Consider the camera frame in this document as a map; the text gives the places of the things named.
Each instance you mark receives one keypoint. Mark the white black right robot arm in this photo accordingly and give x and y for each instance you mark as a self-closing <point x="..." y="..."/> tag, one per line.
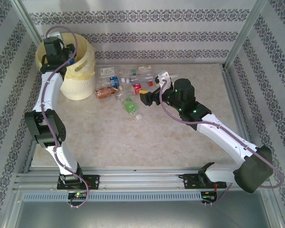
<point x="223" y="135"/>

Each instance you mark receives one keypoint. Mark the black mount plate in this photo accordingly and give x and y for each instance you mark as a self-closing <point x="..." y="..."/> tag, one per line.
<point x="95" y="181"/>
<point x="188" y="181"/>

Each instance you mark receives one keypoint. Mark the blue label plastic bottle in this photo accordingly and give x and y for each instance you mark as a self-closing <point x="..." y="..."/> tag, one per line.
<point x="114" y="82"/>

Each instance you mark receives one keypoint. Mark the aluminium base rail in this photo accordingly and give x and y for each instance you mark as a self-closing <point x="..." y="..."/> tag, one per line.
<point x="142" y="179"/>

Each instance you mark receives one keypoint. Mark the small white label bottle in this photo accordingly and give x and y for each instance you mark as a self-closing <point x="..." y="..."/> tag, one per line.
<point x="145" y="68"/>

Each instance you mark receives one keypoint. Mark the black left mount plate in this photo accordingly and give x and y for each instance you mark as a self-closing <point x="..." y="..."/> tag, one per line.
<point x="95" y="181"/>

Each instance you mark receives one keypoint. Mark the long clear plastic bottle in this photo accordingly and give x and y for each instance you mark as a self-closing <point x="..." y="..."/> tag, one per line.
<point x="142" y="77"/>

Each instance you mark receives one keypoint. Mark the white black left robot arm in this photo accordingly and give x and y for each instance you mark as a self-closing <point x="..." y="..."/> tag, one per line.
<point x="50" y="92"/>

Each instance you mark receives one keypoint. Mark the cream plastic bin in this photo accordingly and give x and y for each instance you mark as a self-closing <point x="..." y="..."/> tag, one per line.
<point x="78" y="88"/>

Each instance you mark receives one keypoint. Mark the black right mount plate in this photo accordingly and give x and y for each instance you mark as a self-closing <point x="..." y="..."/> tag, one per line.
<point x="188" y="181"/>

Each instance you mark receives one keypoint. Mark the blue bottle cap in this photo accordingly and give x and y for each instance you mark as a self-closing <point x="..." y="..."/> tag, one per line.
<point x="71" y="63"/>

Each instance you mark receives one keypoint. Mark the clear bottle green band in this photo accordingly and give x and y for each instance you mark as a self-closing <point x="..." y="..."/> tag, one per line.
<point x="133" y="71"/>

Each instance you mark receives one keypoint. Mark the grey metal panel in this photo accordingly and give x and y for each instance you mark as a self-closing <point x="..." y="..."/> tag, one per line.
<point x="142" y="216"/>

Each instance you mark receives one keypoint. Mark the green label plastic bottle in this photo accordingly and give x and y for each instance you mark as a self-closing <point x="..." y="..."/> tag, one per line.
<point x="129" y="107"/>

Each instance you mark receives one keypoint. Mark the brown plastic bottle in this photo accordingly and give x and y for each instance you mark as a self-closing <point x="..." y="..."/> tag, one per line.
<point x="104" y="93"/>

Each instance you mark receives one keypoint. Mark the aluminium side rail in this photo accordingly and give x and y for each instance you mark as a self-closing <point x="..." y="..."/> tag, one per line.
<point x="238" y="104"/>
<point x="29" y="161"/>

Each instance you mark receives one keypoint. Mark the aluminium frame post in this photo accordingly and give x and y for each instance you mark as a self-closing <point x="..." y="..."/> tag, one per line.
<point x="28" y="19"/>
<point x="247" y="31"/>

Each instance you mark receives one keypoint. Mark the circuit board green light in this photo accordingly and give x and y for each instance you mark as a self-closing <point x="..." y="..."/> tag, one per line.
<point x="77" y="195"/>

